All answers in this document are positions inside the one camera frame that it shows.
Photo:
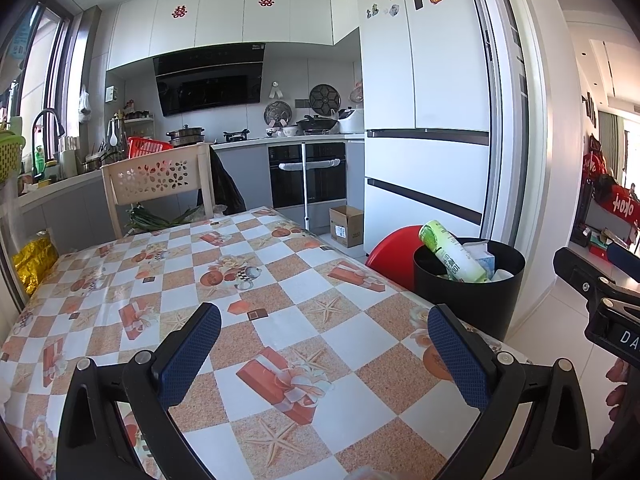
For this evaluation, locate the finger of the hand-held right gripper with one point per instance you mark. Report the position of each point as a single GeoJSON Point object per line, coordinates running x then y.
{"type": "Point", "coordinates": [575, 270]}
{"type": "Point", "coordinates": [625, 255]}

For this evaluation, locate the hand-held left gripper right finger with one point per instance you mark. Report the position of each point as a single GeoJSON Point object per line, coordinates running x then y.
{"type": "Point", "coordinates": [460, 355]}

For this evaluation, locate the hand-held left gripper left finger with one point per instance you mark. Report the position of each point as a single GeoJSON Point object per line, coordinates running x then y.
{"type": "Point", "coordinates": [190, 355]}

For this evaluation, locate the black trash bin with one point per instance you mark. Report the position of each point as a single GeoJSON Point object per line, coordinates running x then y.
{"type": "Point", "coordinates": [465, 305]}

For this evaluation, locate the person's right forearm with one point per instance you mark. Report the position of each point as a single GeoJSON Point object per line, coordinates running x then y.
{"type": "Point", "coordinates": [620, 450]}

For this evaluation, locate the person's right hand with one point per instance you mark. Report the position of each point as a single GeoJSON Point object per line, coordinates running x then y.
{"type": "Point", "coordinates": [619, 385]}

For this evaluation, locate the red printed cloth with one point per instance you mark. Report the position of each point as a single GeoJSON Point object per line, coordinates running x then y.
{"type": "Point", "coordinates": [615, 200]}

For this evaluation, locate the white and blue carton box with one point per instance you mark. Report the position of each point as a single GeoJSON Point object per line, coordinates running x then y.
{"type": "Point", "coordinates": [484, 261]}

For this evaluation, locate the red stool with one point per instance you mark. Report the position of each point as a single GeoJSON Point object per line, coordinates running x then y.
{"type": "Point", "coordinates": [390, 255]}

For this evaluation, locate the green onions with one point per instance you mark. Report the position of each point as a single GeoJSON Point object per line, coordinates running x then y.
{"type": "Point", "coordinates": [150, 219]}

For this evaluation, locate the cardboard box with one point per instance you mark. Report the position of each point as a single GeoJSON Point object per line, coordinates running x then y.
{"type": "Point", "coordinates": [347, 227]}

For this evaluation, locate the black cloth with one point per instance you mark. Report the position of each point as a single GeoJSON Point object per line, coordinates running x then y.
{"type": "Point", "coordinates": [225, 185]}

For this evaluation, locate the gold foil bag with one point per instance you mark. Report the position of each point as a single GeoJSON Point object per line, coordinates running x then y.
{"type": "Point", "coordinates": [35, 262]}

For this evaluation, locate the beige cutout chair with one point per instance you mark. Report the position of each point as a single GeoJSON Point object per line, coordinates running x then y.
{"type": "Point", "coordinates": [155, 175]}

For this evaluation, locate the black built-in oven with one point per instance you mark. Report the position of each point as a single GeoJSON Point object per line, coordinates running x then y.
{"type": "Point", "coordinates": [285, 185]}

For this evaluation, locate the white pole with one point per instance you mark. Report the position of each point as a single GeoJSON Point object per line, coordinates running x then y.
{"type": "Point", "coordinates": [305, 195]}

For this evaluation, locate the red plastic basket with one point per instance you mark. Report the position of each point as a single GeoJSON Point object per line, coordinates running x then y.
{"type": "Point", "coordinates": [145, 146]}

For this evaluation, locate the steel cooking pot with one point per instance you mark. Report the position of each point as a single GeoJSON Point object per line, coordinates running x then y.
{"type": "Point", "coordinates": [185, 135]}

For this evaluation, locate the black gas stove burner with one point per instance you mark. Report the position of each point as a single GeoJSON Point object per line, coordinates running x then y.
{"type": "Point", "coordinates": [236, 136]}

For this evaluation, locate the steel utensil rack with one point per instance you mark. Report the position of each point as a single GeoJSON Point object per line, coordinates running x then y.
{"type": "Point", "coordinates": [114, 137]}

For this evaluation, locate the white shelf with jars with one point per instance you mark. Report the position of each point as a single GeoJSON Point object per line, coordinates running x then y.
{"type": "Point", "coordinates": [137, 120]}

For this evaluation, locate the white bowls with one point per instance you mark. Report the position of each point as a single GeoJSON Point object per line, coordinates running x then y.
{"type": "Point", "coordinates": [282, 131]}

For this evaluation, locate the green bottle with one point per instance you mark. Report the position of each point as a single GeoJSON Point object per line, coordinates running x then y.
{"type": "Point", "coordinates": [38, 162]}

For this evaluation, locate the white refrigerator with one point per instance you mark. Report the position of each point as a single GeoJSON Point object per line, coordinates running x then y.
{"type": "Point", "coordinates": [425, 70]}

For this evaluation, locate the round grey pan lid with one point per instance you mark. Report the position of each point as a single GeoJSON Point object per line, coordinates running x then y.
{"type": "Point", "coordinates": [277, 112]}

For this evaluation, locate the white rice cooker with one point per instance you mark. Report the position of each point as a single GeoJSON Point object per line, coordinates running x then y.
{"type": "Point", "coordinates": [351, 120]}

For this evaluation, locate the black wok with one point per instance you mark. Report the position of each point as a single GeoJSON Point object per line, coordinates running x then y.
{"type": "Point", "coordinates": [317, 124]}

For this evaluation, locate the hanging white plastic bag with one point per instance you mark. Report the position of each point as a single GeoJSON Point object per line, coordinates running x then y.
{"type": "Point", "coordinates": [85, 107]}

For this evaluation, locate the yellow green plastic basket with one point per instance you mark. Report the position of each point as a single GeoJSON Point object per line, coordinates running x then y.
{"type": "Point", "coordinates": [10, 155]}

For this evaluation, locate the black range hood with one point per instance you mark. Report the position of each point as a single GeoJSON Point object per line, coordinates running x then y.
{"type": "Point", "coordinates": [210, 85]}

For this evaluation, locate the black kitchen faucet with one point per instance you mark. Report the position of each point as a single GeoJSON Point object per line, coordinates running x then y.
{"type": "Point", "coordinates": [50, 112]}

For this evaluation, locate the orange plastic bag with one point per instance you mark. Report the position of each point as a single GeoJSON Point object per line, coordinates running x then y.
{"type": "Point", "coordinates": [356, 94]}

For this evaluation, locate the round black baking pan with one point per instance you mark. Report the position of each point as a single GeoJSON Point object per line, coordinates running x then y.
{"type": "Point", "coordinates": [324, 99]}

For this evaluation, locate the figure fridge magnet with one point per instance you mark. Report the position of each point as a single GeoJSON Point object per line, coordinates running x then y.
{"type": "Point", "coordinates": [372, 10]}

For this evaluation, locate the white upper cabinets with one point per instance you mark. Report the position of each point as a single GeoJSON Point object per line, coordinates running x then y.
{"type": "Point", "coordinates": [220, 20]}

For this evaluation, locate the white wall socket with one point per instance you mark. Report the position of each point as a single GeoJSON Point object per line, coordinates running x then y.
{"type": "Point", "coordinates": [110, 94]}

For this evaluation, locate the white wall hook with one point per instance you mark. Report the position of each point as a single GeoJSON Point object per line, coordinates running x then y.
{"type": "Point", "coordinates": [275, 91]}

